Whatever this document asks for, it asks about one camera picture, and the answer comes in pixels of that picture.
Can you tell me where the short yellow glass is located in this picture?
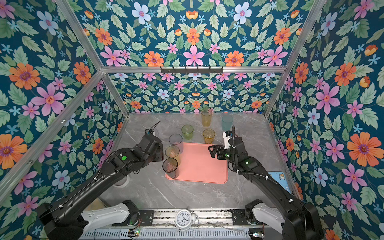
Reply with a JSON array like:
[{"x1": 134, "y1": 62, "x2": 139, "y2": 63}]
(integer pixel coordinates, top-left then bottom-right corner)
[{"x1": 203, "y1": 129, "x2": 216, "y2": 144}]

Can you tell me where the white alarm clock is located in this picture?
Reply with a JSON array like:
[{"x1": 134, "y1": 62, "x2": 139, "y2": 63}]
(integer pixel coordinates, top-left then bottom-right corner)
[{"x1": 175, "y1": 209, "x2": 193, "y2": 231}]

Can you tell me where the tall yellow glass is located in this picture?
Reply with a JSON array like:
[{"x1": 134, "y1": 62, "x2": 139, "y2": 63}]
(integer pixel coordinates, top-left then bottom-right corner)
[{"x1": 201, "y1": 109, "x2": 213, "y2": 128}]

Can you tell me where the tall grey smoky glass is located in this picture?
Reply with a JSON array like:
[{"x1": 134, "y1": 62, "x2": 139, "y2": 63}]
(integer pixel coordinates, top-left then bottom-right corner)
[{"x1": 162, "y1": 158, "x2": 179, "y2": 179}]

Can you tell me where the short green glass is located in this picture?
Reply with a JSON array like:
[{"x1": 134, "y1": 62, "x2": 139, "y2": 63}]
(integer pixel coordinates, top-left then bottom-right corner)
[{"x1": 182, "y1": 125, "x2": 194, "y2": 140}]

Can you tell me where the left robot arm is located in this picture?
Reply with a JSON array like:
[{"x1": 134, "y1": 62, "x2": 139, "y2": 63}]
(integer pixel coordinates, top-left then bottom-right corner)
[{"x1": 36, "y1": 129, "x2": 164, "y2": 240}]

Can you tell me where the tall green glass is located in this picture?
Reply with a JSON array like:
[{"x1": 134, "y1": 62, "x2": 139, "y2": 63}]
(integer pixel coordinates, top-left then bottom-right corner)
[{"x1": 165, "y1": 145, "x2": 181, "y2": 165}]

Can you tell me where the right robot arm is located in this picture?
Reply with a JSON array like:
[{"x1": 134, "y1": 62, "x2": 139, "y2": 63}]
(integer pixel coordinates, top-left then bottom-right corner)
[{"x1": 208, "y1": 129, "x2": 325, "y2": 240}]

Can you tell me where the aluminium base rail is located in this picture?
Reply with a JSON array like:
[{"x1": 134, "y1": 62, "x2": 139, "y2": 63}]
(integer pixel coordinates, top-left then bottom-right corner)
[{"x1": 77, "y1": 207, "x2": 286, "y2": 240}]

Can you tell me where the black hook rail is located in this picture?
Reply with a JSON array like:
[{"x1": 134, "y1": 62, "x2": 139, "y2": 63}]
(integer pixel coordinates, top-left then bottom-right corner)
[{"x1": 160, "y1": 67, "x2": 224, "y2": 74}]

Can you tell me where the pink plastic tray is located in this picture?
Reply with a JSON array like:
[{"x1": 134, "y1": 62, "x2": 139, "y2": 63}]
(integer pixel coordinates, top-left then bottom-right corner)
[{"x1": 174, "y1": 143, "x2": 228, "y2": 184}]

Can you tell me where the teal frosted glass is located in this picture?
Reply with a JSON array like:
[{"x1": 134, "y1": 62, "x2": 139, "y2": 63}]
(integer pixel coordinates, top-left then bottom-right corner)
[{"x1": 222, "y1": 114, "x2": 234, "y2": 132}]

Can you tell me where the clear blue tall glass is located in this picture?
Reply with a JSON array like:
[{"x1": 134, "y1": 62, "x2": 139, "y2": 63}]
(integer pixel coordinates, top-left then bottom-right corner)
[{"x1": 169, "y1": 134, "x2": 183, "y2": 154}]

